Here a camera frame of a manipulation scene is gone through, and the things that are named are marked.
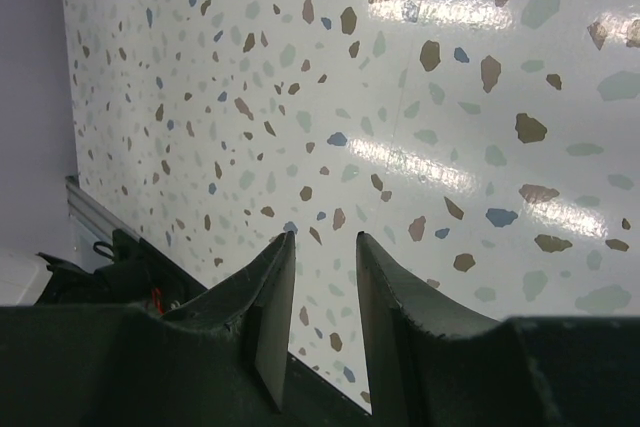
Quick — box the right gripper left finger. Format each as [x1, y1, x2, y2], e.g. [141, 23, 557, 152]
[1, 233, 295, 426]

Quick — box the aluminium frame rail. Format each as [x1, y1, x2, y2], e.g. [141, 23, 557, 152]
[65, 175, 140, 260]

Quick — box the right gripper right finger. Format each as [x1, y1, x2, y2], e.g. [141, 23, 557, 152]
[356, 232, 639, 426]

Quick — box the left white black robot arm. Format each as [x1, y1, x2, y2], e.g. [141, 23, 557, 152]
[0, 247, 52, 307]

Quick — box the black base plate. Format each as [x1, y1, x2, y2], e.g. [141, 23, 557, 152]
[34, 229, 374, 427]

